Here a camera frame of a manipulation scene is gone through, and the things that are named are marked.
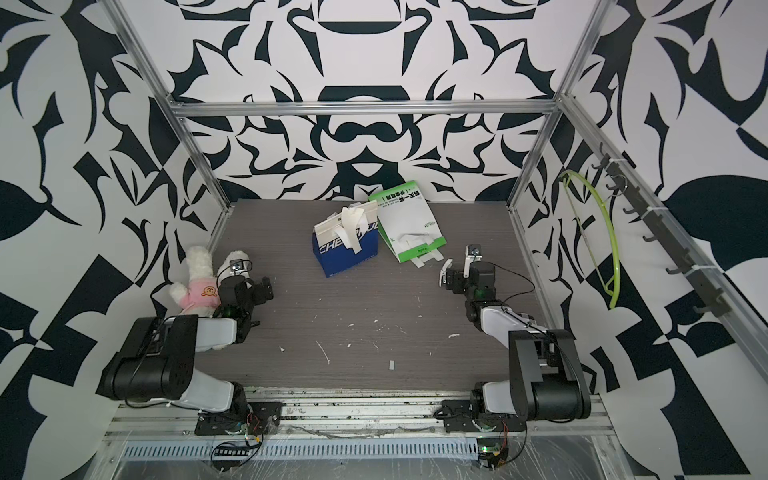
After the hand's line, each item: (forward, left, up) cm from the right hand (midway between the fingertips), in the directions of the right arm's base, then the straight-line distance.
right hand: (467, 264), depth 93 cm
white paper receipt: (+6, +34, +11) cm, 36 cm away
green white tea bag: (+22, +17, -4) cm, 28 cm away
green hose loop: (-16, -26, +16) cm, 35 cm away
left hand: (-2, +68, -2) cm, 68 cm away
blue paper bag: (-1, +41, +8) cm, 41 cm away
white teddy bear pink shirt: (-10, +78, +1) cm, 79 cm away
